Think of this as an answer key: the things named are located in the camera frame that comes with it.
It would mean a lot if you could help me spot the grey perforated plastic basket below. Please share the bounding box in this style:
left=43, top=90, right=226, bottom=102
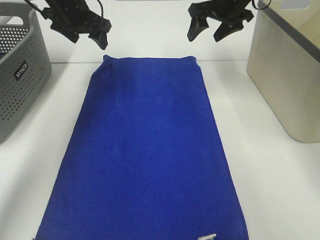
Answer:
left=0, top=2, right=52, bottom=141

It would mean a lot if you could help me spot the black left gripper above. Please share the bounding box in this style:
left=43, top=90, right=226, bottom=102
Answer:
left=41, top=0, right=112, bottom=50

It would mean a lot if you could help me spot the blue towel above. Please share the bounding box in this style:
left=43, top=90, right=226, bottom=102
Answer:
left=35, top=55, right=249, bottom=240

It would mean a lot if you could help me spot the beige bin with grey rim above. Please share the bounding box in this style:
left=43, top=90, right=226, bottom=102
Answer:
left=246, top=0, right=320, bottom=143

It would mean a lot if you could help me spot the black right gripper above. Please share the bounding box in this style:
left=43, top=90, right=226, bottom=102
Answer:
left=187, top=0, right=254, bottom=42

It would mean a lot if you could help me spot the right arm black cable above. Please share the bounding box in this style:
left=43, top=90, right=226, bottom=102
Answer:
left=251, top=0, right=273, bottom=11

